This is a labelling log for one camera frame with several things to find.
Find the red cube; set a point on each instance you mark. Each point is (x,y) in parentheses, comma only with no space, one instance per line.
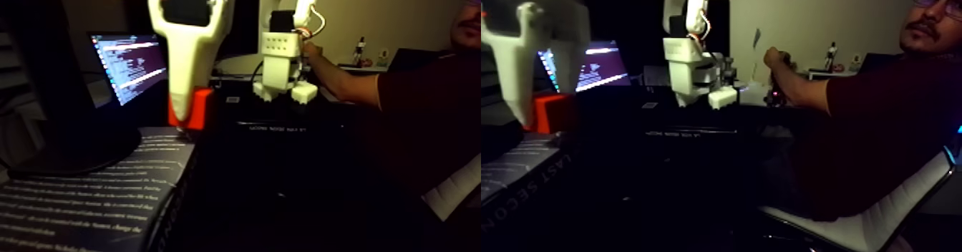
(201,109)

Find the person's hand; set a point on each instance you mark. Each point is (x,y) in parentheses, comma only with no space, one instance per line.
(774,58)

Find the small white sticker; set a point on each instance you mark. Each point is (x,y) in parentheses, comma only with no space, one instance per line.
(232,99)

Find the open laptop with lit screen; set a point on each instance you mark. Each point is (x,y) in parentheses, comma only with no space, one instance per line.
(120,65)

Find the black wide monitor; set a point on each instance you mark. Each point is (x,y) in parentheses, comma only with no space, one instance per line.
(244,20)

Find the black box with small print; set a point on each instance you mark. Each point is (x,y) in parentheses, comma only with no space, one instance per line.
(274,126)

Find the black monitor with round base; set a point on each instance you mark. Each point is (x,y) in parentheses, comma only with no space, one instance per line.
(45,73)

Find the dark box with white text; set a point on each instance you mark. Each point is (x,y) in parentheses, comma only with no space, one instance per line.
(90,201)

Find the small figurine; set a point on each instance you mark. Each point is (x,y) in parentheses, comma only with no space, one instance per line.
(830,56)

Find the person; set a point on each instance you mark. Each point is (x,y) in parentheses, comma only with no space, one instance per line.
(887,118)

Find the white office chair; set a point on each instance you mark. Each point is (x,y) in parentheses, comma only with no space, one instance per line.
(887,219)

